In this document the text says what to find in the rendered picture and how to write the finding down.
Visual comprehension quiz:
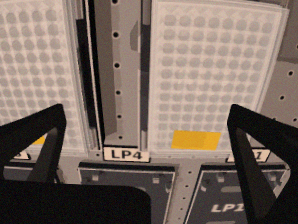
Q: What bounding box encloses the grey rectangular frame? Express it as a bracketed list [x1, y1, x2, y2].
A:
[138, 0, 289, 152]

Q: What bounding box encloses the clear plastic microplate lid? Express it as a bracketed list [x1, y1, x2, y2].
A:
[0, 0, 90, 157]

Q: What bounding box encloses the clear plastic well plate lid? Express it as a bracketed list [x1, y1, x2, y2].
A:
[148, 0, 290, 158]

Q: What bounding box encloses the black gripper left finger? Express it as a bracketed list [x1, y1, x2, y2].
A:
[0, 103, 67, 183]

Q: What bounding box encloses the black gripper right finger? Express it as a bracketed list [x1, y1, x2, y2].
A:
[227, 104, 298, 224]

